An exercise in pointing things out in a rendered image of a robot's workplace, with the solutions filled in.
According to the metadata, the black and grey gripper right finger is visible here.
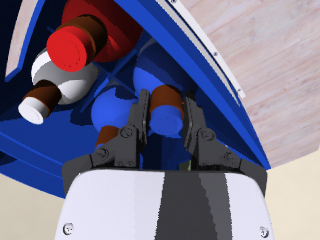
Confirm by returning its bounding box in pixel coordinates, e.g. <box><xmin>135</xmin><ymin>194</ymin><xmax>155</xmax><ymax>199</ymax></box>
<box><xmin>182</xmin><ymin>91</ymin><xmax>268</xmax><ymax>199</ymax></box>

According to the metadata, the blue plastic crate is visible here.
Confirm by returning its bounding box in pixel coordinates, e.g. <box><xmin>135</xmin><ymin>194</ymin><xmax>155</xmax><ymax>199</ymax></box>
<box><xmin>0</xmin><ymin>0</ymin><xmax>271</xmax><ymax>170</ymax></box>
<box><xmin>0</xmin><ymin>134</ymin><xmax>65</xmax><ymax>199</ymax></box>

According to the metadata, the red bottle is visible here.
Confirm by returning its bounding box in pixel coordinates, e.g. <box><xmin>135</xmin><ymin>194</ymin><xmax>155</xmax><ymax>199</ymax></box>
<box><xmin>47</xmin><ymin>0</ymin><xmax>144</xmax><ymax>72</ymax></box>

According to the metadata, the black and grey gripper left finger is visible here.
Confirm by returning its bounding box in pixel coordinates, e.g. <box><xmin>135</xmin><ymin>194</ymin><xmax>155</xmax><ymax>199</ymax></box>
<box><xmin>62</xmin><ymin>89</ymin><xmax>150</xmax><ymax>199</ymax></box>

